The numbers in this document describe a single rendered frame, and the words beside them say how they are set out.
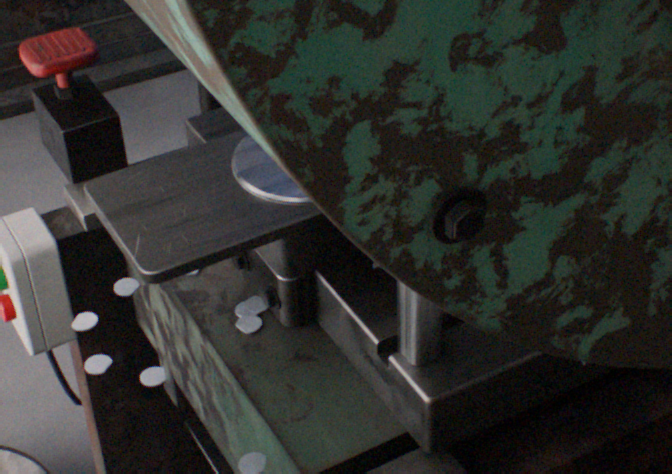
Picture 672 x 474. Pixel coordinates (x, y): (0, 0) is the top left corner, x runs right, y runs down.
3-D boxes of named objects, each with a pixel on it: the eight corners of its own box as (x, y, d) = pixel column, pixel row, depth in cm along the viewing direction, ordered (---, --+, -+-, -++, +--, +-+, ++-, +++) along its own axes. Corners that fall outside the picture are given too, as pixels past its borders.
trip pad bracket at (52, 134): (92, 277, 132) (60, 123, 120) (62, 229, 138) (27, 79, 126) (145, 258, 134) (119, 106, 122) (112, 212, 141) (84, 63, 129)
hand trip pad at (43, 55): (48, 133, 124) (33, 67, 119) (29, 106, 128) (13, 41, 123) (114, 113, 126) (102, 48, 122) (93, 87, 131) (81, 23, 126)
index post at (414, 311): (414, 369, 93) (414, 272, 87) (393, 345, 95) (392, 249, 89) (445, 355, 94) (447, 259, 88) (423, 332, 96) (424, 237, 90)
